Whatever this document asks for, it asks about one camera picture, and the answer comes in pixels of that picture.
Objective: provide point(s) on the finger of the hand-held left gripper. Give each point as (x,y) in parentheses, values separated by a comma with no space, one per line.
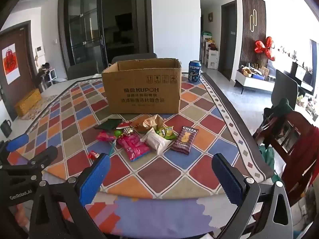
(17,140)
(46,155)

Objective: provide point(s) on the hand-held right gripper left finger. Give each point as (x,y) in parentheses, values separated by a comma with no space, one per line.
(94,176)

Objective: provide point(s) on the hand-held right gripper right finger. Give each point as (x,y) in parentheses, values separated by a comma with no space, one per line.
(229,179)

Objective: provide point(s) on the large pink snack packet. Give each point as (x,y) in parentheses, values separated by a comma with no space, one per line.
(133,145)

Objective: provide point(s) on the dark green snack packet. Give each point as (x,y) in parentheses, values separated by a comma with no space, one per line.
(108,124)

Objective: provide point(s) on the green ball candy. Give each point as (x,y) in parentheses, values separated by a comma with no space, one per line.
(170,132)

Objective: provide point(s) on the brown cardboard box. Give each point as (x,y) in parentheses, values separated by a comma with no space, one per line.
(142,92)

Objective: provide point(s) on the black mug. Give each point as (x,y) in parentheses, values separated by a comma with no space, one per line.
(5,128)

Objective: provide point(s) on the small red candy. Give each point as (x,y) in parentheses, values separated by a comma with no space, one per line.
(93,154)

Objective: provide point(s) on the yellow box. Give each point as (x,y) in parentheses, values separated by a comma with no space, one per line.
(27,102)

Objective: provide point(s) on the small pink snack packet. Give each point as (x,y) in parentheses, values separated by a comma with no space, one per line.
(105,136)

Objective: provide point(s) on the green plastic bag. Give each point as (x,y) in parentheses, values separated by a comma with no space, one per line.
(268,156)

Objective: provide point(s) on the colourful checkered table mat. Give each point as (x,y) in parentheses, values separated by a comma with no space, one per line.
(199,139)

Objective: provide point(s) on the red and green candy packet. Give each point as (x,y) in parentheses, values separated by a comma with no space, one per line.
(123,126)

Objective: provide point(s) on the dark brown snack packet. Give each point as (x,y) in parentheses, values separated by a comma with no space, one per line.
(185,139)

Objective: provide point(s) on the white snack packet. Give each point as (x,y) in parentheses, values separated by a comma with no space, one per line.
(155,142)

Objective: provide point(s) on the white stool with plush toy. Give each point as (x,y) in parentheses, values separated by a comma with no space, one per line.
(49,76)

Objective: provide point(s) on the brown crinkled snack packet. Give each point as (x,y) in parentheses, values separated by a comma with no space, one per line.
(147,122)

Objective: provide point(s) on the red and white door poster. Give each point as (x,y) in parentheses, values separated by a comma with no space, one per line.
(11,63)

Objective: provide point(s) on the brown entrance door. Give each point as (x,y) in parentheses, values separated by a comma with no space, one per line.
(25,62)

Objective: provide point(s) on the red wooden chair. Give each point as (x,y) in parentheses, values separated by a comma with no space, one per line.
(299,129)

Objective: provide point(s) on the dark green clothing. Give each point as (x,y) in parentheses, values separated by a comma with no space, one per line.
(282,109)

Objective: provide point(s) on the grey dining chair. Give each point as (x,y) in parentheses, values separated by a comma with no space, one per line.
(82,69)
(134,56)

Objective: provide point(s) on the white low cabinet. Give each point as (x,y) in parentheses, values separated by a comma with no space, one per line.
(254,82)

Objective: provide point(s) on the dark grey chair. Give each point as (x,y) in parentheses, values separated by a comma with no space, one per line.
(285,87)

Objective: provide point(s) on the blue soda can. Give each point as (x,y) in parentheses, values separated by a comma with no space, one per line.
(195,71)

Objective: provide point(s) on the white shelf unit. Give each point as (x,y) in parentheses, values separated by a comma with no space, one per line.
(211,57)

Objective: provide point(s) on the black framed glass sliding door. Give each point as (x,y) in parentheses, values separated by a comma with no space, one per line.
(84,29)

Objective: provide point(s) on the red foil balloon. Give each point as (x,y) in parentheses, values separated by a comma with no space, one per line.
(268,47)

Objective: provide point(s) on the dark hallway door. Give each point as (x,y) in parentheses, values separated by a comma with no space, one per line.
(228,39)

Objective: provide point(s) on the white wall intercom panel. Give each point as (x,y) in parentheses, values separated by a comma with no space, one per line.
(39,48)

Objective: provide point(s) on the small framed wall picture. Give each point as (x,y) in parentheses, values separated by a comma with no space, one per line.
(210,17)

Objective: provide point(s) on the dark slatted wall panel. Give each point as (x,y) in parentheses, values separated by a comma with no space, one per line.
(259,10)

